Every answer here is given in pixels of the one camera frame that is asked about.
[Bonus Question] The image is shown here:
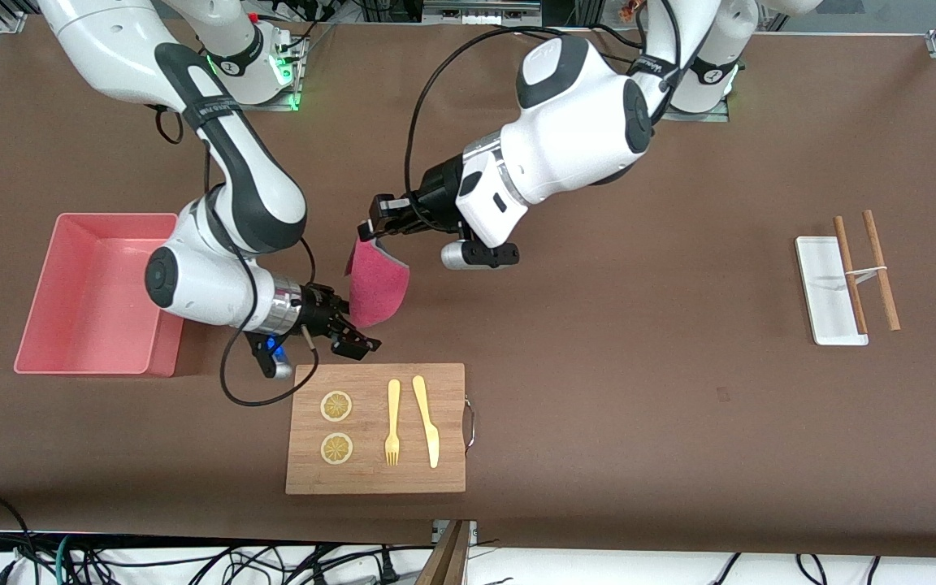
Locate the wooden cutting board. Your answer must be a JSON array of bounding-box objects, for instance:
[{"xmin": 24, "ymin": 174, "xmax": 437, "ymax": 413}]
[{"xmin": 285, "ymin": 362, "xmax": 477, "ymax": 495}]

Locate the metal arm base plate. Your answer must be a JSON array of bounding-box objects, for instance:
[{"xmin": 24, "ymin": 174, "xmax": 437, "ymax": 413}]
[
  {"xmin": 663, "ymin": 81, "xmax": 730, "ymax": 123},
  {"xmin": 257, "ymin": 23, "xmax": 308, "ymax": 112}
]

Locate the wooden post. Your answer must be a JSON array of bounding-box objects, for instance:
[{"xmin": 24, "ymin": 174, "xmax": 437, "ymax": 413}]
[{"xmin": 415, "ymin": 520, "xmax": 473, "ymax": 585}]

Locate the yellow plastic knife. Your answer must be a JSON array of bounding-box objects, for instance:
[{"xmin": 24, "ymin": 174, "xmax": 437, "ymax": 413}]
[{"xmin": 412, "ymin": 375, "xmax": 440, "ymax": 470}]

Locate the red cloth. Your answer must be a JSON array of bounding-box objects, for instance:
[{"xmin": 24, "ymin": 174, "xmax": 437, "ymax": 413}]
[{"xmin": 344, "ymin": 237, "xmax": 411, "ymax": 329}]

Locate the yellow plastic fork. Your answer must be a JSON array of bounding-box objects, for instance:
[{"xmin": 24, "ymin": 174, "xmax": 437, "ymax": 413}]
[{"xmin": 384, "ymin": 379, "xmax": 401, "ymax": 467}]

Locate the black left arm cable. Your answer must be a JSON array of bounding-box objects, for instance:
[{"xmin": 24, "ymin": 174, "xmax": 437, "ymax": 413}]
[{"xmin": 405, "ymin": 24, "xmax": 680, "ymax": 236}]

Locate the white rectangular tray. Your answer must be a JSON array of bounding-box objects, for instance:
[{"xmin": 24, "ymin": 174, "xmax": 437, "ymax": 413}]
[{"xmin": 795, "ymin": 236, "xmax": 870, "ymax": 347}]

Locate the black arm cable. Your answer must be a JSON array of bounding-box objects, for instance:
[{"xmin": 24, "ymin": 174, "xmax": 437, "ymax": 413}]
[
  {"xmin": 405, "ymin": 24, "xmax": 680, "ymax": 236},
  {"xmin": 219, "ymin": 236, "xmax": 321, "ymax": 408}
]

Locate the aluminium frame beam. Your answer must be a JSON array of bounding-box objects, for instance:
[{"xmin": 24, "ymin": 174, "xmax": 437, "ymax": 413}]
[{"xmin": 423, "ymin": 0, "xmax": 542, "ymax": 25}]

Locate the pink plastic bin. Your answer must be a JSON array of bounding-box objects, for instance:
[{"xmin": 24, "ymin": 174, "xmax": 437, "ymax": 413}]
[{"xmin": 13, "ymin": 213, "xmax": 186, "ymax": 379}]

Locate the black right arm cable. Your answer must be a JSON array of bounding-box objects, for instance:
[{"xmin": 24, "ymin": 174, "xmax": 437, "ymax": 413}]
[{"xmin": 219, "ymin": 236, "xmax": 321, "ymax": 408}]

